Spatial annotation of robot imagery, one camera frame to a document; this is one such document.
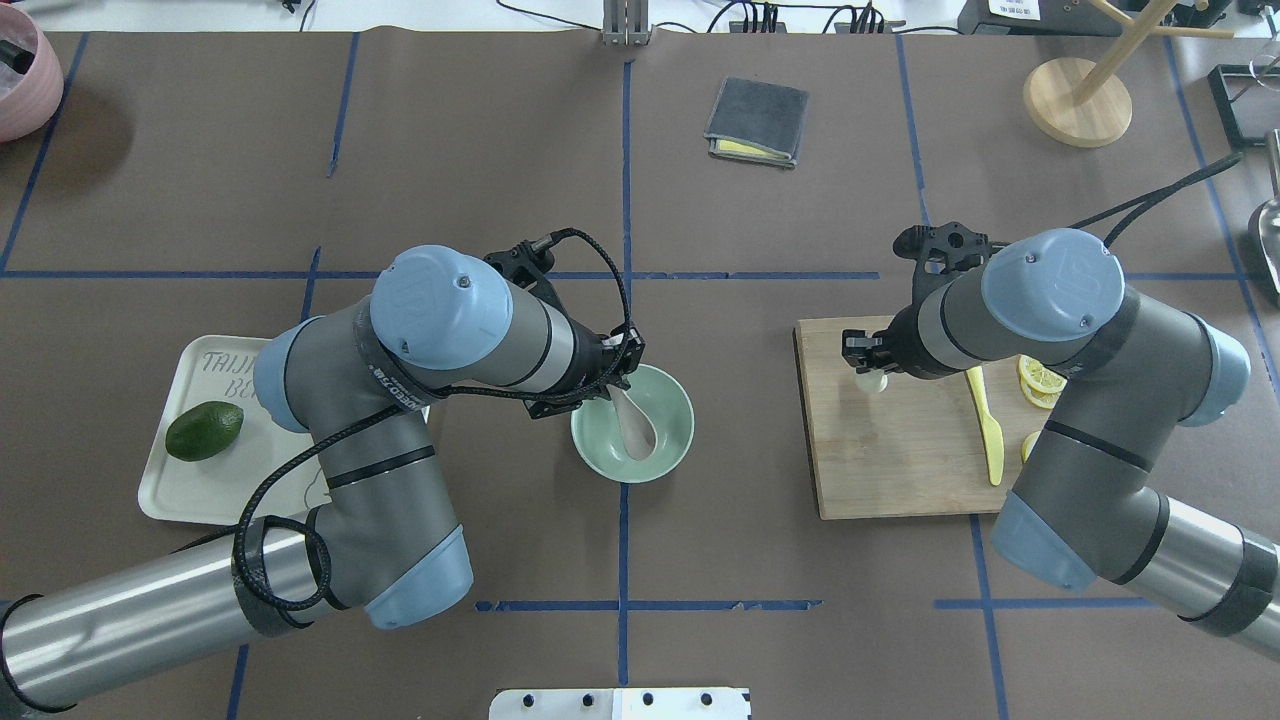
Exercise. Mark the wooden mug tree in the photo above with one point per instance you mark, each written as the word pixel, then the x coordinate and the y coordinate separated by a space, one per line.
pixel 1081 102

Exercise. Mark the green lime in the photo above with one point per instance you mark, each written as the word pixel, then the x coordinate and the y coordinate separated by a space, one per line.
pixel 204 431

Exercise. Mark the middle lemon slice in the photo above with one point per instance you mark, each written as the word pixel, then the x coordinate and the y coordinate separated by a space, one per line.
pixel 1047 401

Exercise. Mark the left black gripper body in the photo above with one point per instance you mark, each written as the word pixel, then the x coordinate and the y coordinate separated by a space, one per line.
pixel 592 361

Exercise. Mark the pink bowl with ice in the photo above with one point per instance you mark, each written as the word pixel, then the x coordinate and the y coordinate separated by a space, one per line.
pixel 29 100

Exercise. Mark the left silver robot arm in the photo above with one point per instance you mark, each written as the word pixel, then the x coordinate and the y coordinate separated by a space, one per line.
pixel 362 518

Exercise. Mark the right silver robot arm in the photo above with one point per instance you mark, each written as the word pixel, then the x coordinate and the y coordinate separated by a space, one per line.
pixel 1135 369

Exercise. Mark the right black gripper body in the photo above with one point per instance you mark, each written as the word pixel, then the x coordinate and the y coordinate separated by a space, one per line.
pixel 901 334

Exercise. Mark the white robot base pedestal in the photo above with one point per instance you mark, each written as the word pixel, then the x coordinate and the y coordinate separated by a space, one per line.
pixel 714 702

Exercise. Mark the white rectangular tray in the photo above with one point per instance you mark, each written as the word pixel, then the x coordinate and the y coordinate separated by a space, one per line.
pixel 214 491

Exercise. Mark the aluminium frame post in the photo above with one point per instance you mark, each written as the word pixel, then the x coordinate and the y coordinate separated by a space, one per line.
pixel 626 23

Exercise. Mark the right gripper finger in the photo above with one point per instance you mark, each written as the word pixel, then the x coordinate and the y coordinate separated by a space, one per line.
pixel 866 363
pixel 854 341

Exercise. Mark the white ceramic spoon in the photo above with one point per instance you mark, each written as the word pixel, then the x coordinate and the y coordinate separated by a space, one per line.
pixel 637 430

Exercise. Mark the dark tray with glasses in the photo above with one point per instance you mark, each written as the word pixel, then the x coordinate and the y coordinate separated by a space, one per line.
pixel 1248 112

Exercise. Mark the metal scoop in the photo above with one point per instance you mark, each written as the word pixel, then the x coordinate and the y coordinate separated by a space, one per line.
pixel 1265 219

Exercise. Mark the light green bowl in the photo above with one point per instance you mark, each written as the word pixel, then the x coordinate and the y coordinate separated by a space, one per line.
pixel 596 433

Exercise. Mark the grey and yellow cloth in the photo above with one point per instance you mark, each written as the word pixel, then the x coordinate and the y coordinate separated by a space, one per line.
pixel 757 122

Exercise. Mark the lemon slice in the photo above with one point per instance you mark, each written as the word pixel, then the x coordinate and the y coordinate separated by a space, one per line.
pixel 1047 401
pixel 1028 444
pixel 1033 374

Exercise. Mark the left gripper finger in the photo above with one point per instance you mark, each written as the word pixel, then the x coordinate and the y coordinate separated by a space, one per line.
pixel 630 353

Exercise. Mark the upper lemon slice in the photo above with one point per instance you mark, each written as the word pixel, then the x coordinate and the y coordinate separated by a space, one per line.
pixel 1033 374

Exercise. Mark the lower lemon slice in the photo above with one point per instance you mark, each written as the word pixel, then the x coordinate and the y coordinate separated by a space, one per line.
pixel 1028 444

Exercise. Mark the bamboo cutting board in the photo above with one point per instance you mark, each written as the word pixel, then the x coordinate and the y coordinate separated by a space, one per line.
pixel 912 450

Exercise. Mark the yellow plastic knife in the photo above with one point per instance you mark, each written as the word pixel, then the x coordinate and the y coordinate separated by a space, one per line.
pixel 991 432

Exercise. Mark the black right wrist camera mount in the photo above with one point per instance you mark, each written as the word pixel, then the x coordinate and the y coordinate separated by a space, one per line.
pixel 942 253

